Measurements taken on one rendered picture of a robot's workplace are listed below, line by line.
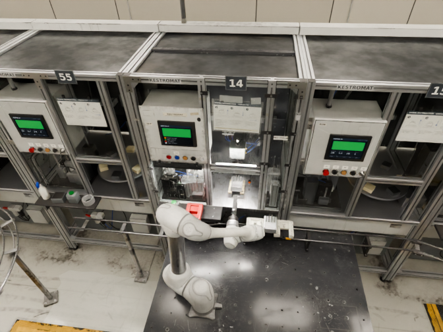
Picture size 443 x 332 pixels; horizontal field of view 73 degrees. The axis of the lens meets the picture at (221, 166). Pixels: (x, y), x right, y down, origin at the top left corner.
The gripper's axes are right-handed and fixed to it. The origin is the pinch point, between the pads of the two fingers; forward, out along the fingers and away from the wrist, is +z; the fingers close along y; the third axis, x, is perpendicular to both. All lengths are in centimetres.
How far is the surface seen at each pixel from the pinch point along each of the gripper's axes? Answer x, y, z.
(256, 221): -17.2, -12.0, -8.4
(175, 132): 40, 65, 0
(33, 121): 140, 68, -1
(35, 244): 221, -100, 4
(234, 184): 2.5, 1.8, 17.2
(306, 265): -58, -33, -30
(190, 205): 36.0, -5.7, -3.0
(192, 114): 28, 78, 2
